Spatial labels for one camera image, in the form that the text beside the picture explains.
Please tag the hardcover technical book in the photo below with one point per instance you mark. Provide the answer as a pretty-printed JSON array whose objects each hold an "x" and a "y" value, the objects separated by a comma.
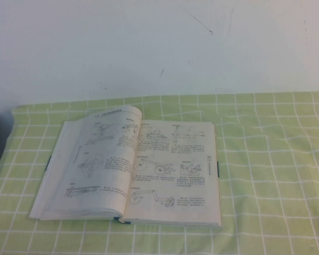
[{"x": 149, "y": 172}]

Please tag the green white checkered tablecloth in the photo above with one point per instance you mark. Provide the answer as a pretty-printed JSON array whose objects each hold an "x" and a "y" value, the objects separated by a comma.
[{"x": 255, "y": 186}]

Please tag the dark box with white side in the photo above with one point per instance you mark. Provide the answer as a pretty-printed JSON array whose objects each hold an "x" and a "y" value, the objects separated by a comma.
[{"x": 0, "y": 138}]

